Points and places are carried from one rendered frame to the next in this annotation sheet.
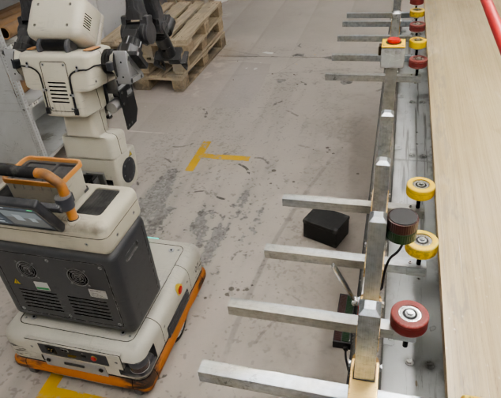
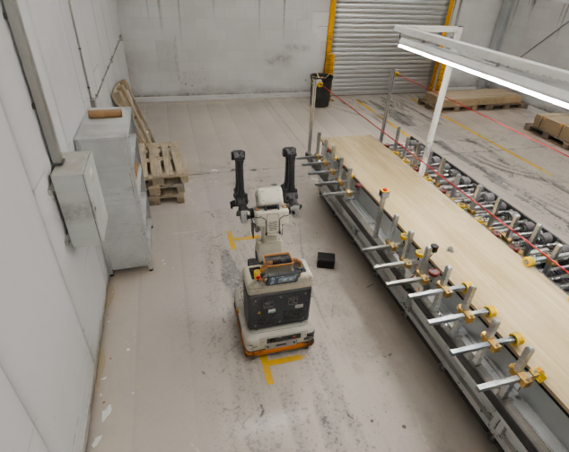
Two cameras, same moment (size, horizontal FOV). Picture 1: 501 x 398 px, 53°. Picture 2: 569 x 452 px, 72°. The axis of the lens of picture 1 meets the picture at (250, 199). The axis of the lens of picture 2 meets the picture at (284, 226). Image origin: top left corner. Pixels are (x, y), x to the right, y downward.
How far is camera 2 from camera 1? 2.43 m
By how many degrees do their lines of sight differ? 29
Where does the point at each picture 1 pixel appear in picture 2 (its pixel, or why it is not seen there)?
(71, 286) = (287, 306)
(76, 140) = (266, 244)
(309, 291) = (337, 289)
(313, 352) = (355, 310)
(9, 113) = (132, 237)
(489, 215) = (429, 240)
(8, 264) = (258, 305)
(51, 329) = (269, 331)
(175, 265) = not seen: hidden behind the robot
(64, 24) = (277, 198)
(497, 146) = (413, 218)
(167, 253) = not seen: hidden behind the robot
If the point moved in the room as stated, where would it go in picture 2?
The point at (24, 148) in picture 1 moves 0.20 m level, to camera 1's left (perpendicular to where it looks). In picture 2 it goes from (136, 256) to (117, 263)
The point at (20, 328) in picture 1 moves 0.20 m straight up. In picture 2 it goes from (255, 335) to (255, 319)
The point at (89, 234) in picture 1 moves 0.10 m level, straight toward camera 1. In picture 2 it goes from (307, 279) to (319, 284)
